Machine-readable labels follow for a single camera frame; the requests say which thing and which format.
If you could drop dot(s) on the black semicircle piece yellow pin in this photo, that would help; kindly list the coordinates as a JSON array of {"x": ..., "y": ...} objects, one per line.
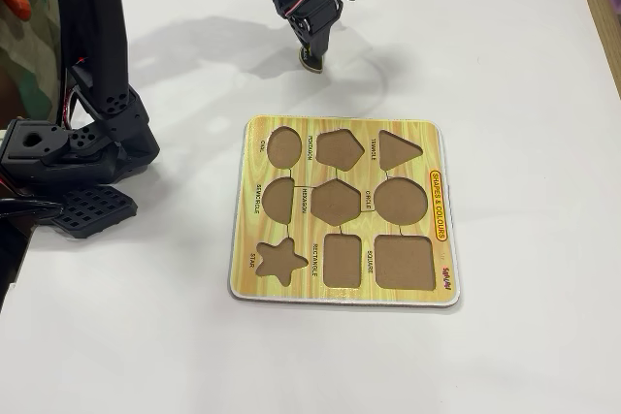
[{"x": 302, "y": 56}]

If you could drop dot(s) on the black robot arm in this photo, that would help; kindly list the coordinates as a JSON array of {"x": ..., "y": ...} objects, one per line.
[{"x": 92, "y": 45}]

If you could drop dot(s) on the shiny black table clamp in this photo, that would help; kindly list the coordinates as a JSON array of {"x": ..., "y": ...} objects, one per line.
[{"x": 24, "y": 208}]

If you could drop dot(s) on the black grid base plate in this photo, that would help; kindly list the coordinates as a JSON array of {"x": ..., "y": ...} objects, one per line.
[{"x": 92, "y": 213}]

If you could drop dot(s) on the wooden shape puzzle board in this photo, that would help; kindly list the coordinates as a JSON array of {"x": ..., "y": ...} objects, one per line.
[{"x": 339, "y": 220}]

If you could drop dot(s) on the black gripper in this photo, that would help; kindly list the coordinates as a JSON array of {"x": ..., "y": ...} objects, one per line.
[{"x": 314, "y": 30}]

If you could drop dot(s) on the floral patterned cloth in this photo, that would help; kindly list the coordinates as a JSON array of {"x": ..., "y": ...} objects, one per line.
[{"x": 29, "y": 45}]

